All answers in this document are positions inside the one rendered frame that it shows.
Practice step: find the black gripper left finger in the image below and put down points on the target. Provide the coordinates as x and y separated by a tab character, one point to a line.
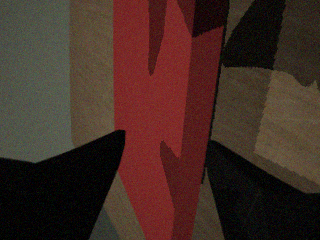
61	197

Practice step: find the red box lid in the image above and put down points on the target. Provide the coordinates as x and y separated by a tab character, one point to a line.
166	58

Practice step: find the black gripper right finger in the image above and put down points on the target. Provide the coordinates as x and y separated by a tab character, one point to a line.
254	205

